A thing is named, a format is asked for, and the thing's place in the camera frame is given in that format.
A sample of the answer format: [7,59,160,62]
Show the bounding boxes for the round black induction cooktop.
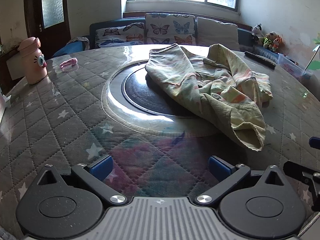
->
[107,61,200,120]

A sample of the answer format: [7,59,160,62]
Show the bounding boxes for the black remote control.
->
[244,51,277,68]

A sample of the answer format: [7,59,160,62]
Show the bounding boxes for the blue and grey cloth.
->
[52,37,90,57]

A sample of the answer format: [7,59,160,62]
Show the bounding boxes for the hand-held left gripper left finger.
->
[35,154,128,206]

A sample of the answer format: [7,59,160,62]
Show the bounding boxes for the colourful pinwheel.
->
[304,32,320,71]

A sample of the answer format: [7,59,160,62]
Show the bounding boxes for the small pink hair clip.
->
[59,58,78,69]

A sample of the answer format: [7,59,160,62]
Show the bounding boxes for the black and white plush cow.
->
[251,24,264,39]

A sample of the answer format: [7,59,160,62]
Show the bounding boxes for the green patterned child's jacket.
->
[145,43,273,152]

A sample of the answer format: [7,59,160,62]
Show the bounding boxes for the white board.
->
[6,54,26,80]

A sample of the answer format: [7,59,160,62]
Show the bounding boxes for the brown plush bear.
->
[262,32,278,50]

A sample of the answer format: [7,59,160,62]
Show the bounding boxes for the clear plastic storage box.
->
[277,54,313,80]

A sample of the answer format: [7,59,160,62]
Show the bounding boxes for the dark wooden door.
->
[24,0,72,53]

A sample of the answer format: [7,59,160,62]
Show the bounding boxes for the pink cartoon water bottle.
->
[19,37,47,85]

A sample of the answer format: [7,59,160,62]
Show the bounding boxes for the plain beige cushion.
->
[196,17,241,52]

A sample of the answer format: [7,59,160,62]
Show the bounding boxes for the dark blue sofa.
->
[52,17,284,58]

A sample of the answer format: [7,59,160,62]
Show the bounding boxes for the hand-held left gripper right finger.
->
[194,156,287,207]

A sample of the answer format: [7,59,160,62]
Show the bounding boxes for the orange plush fox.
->
[272,36,284,53]

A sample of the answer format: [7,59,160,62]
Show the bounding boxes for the upright butterfly print cushion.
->
[145,13,196,46]

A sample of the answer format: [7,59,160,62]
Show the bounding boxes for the white tissue pack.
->
[0,90,12,125]

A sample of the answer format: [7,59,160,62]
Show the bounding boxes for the low butterfly print cushion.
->
[95,22,146,49]

